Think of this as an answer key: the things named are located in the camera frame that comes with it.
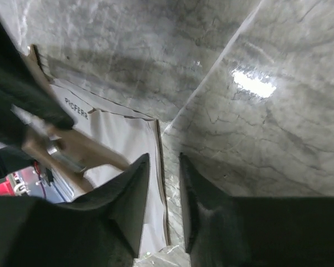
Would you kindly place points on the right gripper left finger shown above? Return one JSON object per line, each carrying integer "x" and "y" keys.
{"x": 100, "y": 228}

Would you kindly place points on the wooden clip hanger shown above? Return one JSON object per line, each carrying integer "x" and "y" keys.
{"x": 69, "y": 152}

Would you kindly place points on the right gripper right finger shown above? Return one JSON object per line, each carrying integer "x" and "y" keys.
{"x": 224, "y": 230}

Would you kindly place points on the aluminium mounting rail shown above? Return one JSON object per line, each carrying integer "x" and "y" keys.
{"x": 22, "y": 175}

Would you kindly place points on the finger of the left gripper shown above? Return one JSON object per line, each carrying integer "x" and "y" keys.
{"x": 19, "y": 88}

